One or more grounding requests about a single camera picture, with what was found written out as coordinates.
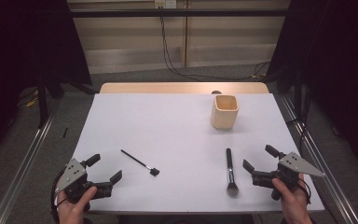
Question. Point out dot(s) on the black horizontal crossbar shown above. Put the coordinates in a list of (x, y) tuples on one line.
[(121, 12)]

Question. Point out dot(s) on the beige square cup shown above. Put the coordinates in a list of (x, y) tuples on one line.
[(223, 118)]

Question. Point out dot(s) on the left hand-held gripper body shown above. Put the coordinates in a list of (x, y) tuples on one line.
[(71, 174)]

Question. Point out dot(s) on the person's left hand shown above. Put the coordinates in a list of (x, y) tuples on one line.
[(71, 211)]

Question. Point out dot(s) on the small black floor stick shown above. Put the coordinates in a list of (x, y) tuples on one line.
[(65, 132)]

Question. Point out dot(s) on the aluminium floor rail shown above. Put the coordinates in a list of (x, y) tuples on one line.
[(323, 165), (24, 165)]

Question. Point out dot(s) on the black metal stand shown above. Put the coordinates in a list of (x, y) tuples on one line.
[(42, 102), (298, 93)]

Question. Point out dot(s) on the thin black makeup brush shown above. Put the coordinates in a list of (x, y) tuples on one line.
[(138, 161)]

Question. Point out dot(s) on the white table mat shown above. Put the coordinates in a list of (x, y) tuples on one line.
[(167, 124)]

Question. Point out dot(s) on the large fluffy makeup brush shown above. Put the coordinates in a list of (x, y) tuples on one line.
[(230, 171)]

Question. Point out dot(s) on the person's right hand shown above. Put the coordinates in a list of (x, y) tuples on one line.
[(293, 205)]

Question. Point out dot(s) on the white wall socket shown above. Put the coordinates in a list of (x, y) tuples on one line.
[(165, 3)]

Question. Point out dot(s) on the black curtain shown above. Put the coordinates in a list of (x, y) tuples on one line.
[(28, 46), (338, 62)]

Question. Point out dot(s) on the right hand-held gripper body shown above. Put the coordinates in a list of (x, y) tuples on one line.
[(287, 174)]

